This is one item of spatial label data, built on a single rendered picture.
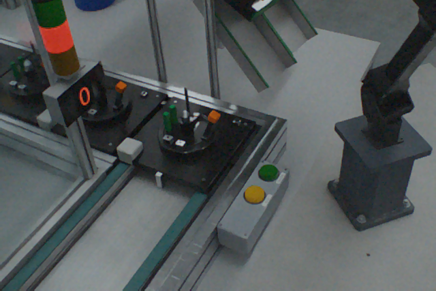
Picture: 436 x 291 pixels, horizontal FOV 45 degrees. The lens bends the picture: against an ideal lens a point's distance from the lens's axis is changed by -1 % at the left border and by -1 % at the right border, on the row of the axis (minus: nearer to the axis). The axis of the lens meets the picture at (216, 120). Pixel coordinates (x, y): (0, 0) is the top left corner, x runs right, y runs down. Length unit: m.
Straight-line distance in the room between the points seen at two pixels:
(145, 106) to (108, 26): 0.64
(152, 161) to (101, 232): 0.19
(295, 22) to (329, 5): 2.24
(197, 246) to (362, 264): 0.35
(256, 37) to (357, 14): 2.32
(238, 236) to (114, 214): 0.29
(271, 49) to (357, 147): 0.43
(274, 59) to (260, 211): 0.46
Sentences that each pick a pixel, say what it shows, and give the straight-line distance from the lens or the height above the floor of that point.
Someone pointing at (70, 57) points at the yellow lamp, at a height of 1.29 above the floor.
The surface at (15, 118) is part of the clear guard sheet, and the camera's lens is 1.00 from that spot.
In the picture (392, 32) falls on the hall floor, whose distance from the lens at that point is 3.51.
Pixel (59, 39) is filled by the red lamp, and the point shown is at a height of 1.34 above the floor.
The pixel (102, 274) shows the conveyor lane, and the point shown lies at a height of 0.92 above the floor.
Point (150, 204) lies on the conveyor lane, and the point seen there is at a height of 0.92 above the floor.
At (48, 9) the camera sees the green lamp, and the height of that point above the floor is 1.40.
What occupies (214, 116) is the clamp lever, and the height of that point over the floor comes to 1.07.
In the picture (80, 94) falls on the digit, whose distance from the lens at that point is 1.02.
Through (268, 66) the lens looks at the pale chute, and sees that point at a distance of 1.37.
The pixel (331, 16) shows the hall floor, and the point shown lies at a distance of 3.62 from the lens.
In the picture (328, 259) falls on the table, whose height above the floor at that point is 0.86.
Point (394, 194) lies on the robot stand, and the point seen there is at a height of 0.94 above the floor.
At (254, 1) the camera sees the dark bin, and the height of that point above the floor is 1.20.
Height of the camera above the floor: 1.81
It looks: 41 degrees down
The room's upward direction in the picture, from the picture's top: 5 degrees counter-clockwise
